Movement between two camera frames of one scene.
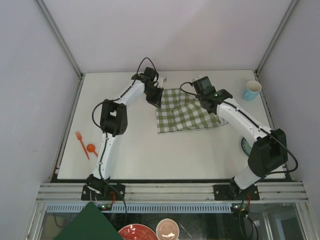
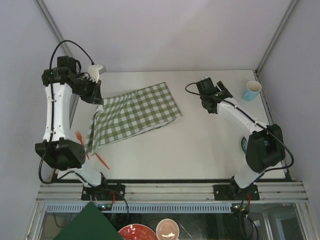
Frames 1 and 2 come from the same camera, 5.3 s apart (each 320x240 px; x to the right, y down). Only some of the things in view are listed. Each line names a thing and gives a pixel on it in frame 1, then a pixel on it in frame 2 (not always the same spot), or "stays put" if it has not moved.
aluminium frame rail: [274, 192] stays put
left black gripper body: [153, 95] -> [87, 89]
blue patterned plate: [246, 146] stays put
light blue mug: [253, 88] stays put
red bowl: [137, 232] stays put
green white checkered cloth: [178, 113] -> [128, 115]
